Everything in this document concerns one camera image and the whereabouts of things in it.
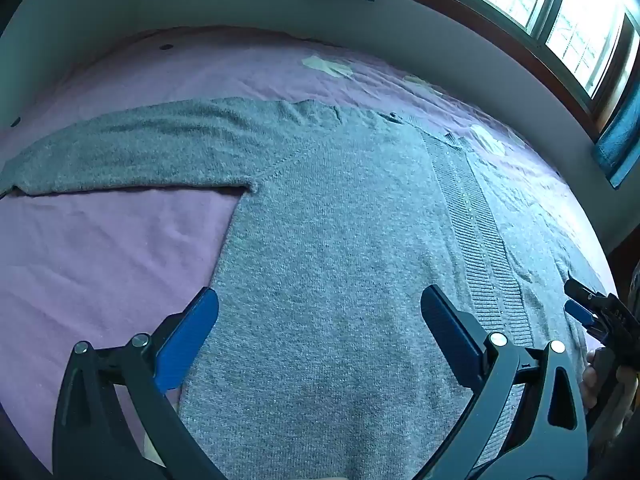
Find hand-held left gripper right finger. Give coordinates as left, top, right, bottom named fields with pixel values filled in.
left=421, top=284, right=588, bottom=480

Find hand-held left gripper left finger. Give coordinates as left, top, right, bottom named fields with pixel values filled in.
left=52, top=287, right=226, bottom=480

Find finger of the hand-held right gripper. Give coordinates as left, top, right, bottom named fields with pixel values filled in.
left=563, top=300, right=597, bottom=327
left=564, top=279, right=600, bottom=303

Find grey knitted sweater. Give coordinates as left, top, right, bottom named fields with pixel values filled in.
left=0, top=96, right=613, bottom=480

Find person's right hand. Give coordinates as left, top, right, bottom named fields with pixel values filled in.
left=581, top=349, right=638, bottom=411

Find purple blanket with cream dots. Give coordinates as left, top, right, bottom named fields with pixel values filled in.
left=0, top=25, right=621, bottom=480

